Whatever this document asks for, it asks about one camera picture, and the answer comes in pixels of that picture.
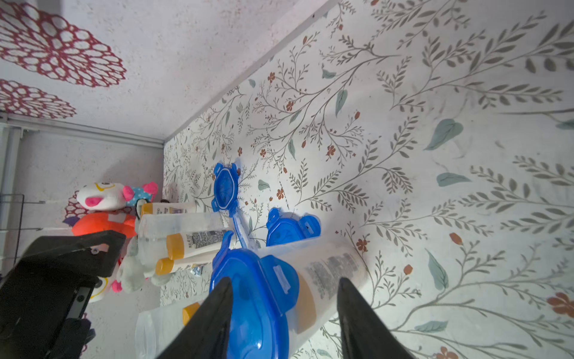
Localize red orange plush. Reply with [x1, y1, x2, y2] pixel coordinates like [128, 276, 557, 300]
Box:
[72, 212, 136, 239]

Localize small toothpaste tube left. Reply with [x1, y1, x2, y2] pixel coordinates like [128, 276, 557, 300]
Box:
[190, 266, 204, 277]

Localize white plush yellow glasses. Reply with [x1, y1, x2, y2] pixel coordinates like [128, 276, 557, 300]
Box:
[89, 277, 112, 303]

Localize yellow cap bottle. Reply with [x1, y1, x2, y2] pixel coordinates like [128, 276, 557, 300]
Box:
[166, 230, 227, 260]
[155, 252, 215, 276]
[141, 202, 197, 215]
[182, 302, 202, 326]

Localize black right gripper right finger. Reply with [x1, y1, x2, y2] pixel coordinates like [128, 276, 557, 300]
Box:
[337, 278, 413, 359]

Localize blue toothbrush case back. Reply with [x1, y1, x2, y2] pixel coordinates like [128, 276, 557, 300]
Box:
[231, 209, 252, 250]

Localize clear plastic container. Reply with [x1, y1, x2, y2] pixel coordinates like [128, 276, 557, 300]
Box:
[259, 235, 368, 358]
[135, 296, 206, 358]
[137, 212, 231, 266]

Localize white pink plush top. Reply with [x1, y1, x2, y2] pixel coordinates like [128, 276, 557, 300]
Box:
[76, 182, 158, 211]

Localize blue lid front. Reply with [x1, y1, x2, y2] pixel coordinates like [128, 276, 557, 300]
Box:
[211, 231, 300, 358]

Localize blue lid right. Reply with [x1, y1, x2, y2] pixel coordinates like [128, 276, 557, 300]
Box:
[266, 208, 321, 247]

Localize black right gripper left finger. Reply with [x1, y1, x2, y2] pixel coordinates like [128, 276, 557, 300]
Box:
[158, 278, 233, 359]

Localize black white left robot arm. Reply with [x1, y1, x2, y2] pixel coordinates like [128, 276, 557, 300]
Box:
[1, 230, 126, 358]

